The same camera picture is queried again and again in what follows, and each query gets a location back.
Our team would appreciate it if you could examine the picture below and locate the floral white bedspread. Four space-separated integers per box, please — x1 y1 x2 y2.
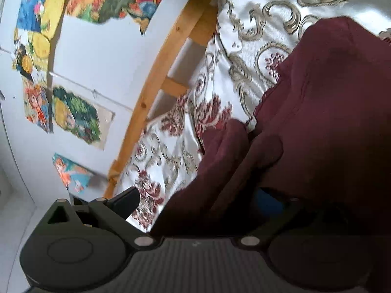
115 0 390 232

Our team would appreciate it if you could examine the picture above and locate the red-haired cartoon girl poster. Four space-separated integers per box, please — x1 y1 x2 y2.
22 77 50 133

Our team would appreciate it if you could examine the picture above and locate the autumn scene cartoon poster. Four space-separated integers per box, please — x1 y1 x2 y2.
65 0 162 34

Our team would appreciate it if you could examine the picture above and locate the maroon small garment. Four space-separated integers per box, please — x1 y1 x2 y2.
149 16 391 293

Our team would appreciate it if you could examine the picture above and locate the orange sun cartoon poster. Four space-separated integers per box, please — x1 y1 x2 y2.
12 29 50 87

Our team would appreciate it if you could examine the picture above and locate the yellow blue cartoon poster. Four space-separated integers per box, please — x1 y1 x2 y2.
16 0 65 40

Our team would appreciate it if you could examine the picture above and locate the small fairy cartoon poster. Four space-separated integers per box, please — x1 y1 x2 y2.
52 154 94 193

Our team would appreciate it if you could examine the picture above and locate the wooden bed frame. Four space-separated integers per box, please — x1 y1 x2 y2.
103 0 218 199

